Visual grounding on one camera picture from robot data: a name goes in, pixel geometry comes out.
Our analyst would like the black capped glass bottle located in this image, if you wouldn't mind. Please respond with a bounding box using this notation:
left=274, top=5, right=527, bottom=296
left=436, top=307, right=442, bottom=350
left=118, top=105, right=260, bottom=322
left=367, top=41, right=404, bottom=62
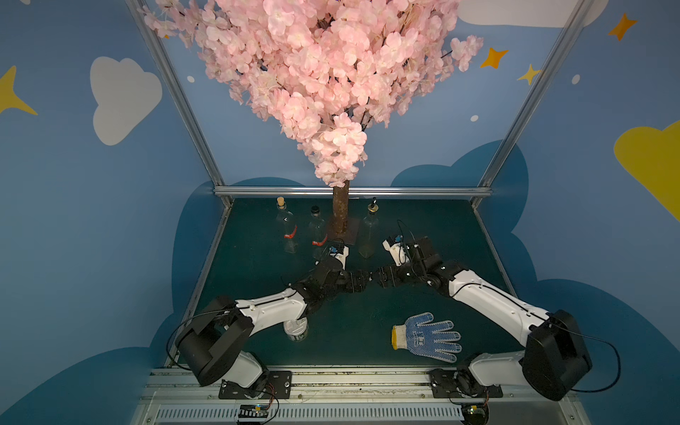
left=309, top=205, right=328, bottom=260

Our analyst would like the aluminium frame post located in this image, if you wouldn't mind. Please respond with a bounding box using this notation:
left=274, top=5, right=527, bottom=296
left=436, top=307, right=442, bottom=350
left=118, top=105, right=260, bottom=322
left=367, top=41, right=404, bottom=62
left=471, top=0, right=595, bottom=211
left=125, top=0, right=233, bottom=209

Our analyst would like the aluminium back crossbar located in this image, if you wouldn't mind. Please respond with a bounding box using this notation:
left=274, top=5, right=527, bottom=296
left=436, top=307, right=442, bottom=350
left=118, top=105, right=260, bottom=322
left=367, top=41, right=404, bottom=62
left=214, top=185, right=492, bottom=198

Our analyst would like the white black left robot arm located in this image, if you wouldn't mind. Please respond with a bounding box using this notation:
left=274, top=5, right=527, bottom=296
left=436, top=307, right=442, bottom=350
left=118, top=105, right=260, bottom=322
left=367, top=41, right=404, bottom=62
left=174, top=255, right=398, bottom=386

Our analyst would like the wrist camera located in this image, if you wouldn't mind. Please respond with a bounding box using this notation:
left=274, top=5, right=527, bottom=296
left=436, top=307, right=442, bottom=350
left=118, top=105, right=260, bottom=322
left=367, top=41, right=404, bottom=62
left=329, top=243, right=349, bottom=270
left=382, top=236, right=409, bottom=267

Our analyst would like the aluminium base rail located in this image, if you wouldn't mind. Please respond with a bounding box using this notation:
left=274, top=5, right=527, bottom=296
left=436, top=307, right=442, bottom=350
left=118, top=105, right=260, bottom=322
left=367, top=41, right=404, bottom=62
left=131, top=366, right=590, bottom=424

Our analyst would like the blue dotted work glove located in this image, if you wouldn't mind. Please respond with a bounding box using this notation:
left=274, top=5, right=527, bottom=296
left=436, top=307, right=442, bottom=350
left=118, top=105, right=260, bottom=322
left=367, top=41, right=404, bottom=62
left=391, top=313, right=462, bottom=364

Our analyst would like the clear square glass bottle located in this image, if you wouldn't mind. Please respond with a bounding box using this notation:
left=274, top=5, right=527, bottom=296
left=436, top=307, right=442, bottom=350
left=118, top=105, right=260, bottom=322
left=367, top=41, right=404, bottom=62
left=358, top=198, right=379, bottom=259

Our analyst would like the pink cherry blossom tree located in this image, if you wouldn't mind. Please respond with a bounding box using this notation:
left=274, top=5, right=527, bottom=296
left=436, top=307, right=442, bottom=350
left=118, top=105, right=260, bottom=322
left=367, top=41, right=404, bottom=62
left=143, top=0, right=483, bottom=233

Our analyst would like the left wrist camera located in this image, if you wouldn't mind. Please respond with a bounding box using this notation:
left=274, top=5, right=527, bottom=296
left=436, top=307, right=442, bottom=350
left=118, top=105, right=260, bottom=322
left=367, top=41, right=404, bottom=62
left=329, top=243, right=349, bottom=270

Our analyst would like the cork stoppered glass bottle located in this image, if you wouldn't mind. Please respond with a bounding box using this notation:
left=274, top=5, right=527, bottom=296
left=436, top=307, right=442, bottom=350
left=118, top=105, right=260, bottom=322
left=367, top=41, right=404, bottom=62
left=276, top=197, right=298, bottom=254

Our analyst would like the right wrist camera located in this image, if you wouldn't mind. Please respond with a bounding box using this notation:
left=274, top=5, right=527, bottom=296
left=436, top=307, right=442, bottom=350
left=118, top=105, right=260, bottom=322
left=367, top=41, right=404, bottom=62
left=382, top=236, right=409, bottom=267

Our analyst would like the brown tree base plate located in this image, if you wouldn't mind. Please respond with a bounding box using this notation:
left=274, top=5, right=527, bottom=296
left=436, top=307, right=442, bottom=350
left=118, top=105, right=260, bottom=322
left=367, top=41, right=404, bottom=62
left=328, top=216, right=361, bottom=245

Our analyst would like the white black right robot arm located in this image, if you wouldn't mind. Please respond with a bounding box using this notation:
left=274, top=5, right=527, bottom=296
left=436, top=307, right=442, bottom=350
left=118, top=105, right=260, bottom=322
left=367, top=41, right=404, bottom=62
left=378, top=236, right=593, bottom=401

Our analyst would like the aluminium frame post right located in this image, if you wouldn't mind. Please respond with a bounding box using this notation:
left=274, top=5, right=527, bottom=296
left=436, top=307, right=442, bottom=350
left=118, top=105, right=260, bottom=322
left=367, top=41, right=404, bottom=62
left=471, top=0, right=595, bottom=211

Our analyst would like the aluminium frame post left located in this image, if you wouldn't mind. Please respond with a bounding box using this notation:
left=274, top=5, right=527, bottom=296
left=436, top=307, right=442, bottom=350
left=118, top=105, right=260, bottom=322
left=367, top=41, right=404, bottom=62
left=125, top=0, right=233, bottom=209

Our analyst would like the small green circuit board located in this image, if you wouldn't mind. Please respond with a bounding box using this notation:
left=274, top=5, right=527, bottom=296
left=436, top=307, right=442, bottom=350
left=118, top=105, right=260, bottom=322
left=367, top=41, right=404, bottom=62
left=237, top=404, right=269, bottom=421

